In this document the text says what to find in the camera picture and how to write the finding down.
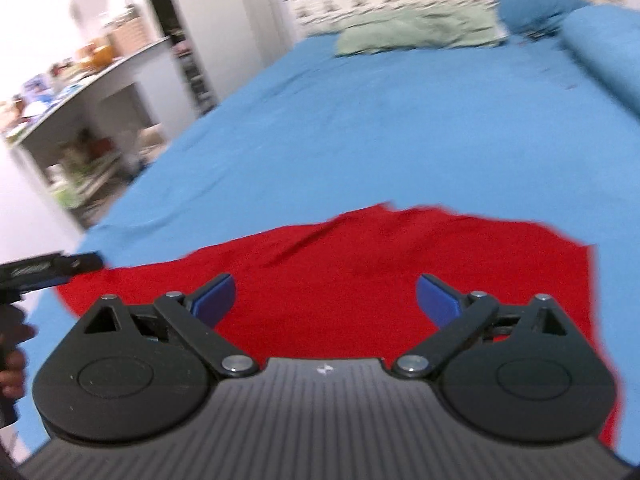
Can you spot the grey shelf unit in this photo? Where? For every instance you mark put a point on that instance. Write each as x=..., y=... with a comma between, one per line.
x=95, y=110

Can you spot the blue pillow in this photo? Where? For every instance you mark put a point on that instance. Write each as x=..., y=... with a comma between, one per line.
x=535, y=0

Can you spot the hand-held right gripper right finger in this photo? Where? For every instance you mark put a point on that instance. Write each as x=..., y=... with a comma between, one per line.
x=438, y=301

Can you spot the green pillow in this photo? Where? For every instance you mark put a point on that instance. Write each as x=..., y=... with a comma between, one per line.
x=415, y=30

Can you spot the rolled blue blanket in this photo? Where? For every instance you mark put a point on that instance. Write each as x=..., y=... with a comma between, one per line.
x=607, y=55

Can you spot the woven basket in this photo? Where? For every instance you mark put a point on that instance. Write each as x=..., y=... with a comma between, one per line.
x=129, y=35

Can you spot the bed with blue sheet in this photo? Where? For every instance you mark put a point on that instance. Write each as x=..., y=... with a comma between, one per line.
x=380, y=125

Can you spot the person's left hand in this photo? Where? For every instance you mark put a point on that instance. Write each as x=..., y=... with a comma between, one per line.
x=14, y=360

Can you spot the white wardrobe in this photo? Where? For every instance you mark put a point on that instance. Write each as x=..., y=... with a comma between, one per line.
x=225, y=40

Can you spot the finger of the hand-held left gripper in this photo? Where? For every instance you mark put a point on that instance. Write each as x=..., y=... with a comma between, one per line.
x=82, y=262

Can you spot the blue packet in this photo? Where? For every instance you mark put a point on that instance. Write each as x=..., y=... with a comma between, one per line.
x=36, y=87

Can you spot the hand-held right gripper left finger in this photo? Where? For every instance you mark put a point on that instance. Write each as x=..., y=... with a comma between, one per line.
x=216, y=301

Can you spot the orange container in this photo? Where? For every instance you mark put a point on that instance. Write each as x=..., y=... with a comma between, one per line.
x=100, y=55

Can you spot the red garment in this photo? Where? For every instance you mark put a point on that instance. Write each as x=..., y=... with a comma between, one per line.
x=330, y=260

